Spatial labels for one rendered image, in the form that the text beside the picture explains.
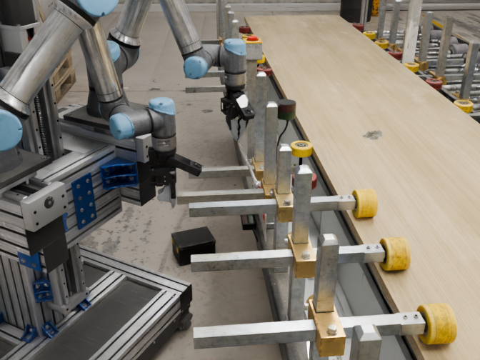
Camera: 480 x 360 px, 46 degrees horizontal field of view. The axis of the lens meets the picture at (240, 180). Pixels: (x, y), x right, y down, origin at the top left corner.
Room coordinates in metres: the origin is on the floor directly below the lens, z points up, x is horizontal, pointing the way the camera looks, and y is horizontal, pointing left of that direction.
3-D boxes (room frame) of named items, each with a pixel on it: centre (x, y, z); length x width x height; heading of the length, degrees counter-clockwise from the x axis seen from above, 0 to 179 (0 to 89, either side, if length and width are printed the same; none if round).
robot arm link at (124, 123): (1.53, 0.33, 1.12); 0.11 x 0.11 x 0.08; 33
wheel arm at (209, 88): (2.85, 0.07, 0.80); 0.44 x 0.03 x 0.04; 96
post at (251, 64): (2.16, -0.05, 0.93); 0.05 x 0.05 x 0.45; 6
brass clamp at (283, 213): (1.38, -0.12, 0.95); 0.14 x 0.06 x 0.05; 6
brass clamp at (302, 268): (1.13, -0.15, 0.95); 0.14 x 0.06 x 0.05; 6
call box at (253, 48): (2.15, -0.05, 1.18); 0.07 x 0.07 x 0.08; 6
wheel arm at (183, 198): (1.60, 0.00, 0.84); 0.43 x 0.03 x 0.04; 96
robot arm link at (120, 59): (1.88, 0.46, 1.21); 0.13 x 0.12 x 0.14; 169
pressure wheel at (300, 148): (1.87, -0.22, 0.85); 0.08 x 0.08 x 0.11
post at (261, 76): (1.90, -0.07, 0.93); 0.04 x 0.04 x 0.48; 6
